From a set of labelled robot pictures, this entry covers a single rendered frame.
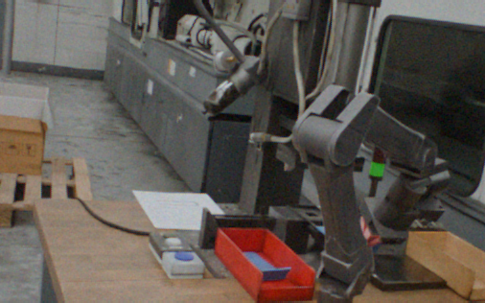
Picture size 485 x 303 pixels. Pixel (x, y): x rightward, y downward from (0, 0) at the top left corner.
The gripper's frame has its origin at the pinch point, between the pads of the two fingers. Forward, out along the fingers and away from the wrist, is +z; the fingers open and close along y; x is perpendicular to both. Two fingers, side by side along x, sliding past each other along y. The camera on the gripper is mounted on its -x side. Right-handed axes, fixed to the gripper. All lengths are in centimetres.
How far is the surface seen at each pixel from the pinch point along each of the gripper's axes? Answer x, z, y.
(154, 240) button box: 36.3, 19.3, 15.9
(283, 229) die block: 7.2, 15.2, 16.2
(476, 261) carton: -36.3, 6.3, 0.8
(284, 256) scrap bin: 12.0, 11.3, 5.7
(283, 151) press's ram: 8.0, 3.5, 29.6
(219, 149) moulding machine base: -101, 207, 245
